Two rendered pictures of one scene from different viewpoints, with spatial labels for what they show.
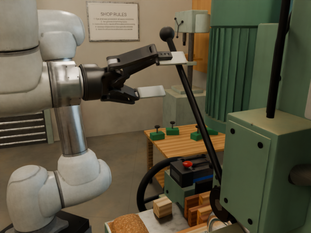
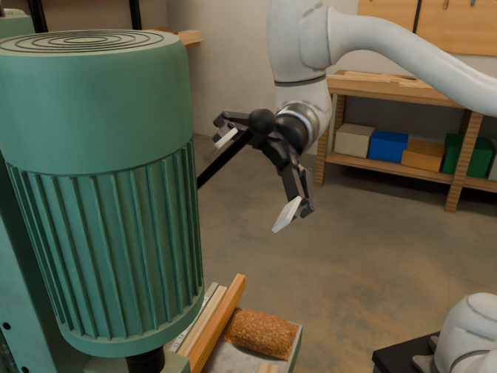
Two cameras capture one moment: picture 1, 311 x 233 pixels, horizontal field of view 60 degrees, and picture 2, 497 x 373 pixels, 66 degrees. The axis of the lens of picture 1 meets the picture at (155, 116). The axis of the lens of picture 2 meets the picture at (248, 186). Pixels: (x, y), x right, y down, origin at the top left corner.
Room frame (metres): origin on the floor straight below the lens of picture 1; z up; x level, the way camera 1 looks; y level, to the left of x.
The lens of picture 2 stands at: (0.95, -0.36, 1.55)
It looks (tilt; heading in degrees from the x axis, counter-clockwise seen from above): 28 degrees down; 135
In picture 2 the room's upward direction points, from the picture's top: straight up
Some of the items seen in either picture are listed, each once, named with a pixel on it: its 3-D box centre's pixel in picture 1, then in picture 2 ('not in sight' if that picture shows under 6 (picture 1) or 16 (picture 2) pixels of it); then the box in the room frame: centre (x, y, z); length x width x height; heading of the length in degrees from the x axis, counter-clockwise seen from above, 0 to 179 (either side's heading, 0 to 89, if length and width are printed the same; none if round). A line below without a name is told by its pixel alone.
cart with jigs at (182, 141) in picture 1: (189, 159); not in sight; (2.11, -0.29, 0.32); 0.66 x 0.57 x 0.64; 110
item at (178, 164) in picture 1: (190, 167); not in sight; (0.77, -0.11, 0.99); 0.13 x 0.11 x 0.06; 114
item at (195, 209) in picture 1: (214, 210); not in sight; (0.64, -0.17, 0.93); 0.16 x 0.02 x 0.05; 114
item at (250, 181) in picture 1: (264, 169); not in sight; (0.33, -0.15, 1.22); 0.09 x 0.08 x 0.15; 24
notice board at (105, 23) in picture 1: (114, 21); not in sight; (3.52, 0.51, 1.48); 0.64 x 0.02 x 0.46; 109
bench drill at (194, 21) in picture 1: (189, 85); not in sight; (3.03, -0.39, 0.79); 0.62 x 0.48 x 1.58; 17
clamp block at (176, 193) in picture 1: (191, 187); not in sight; (0.77, -0.12, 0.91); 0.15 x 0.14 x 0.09; 114
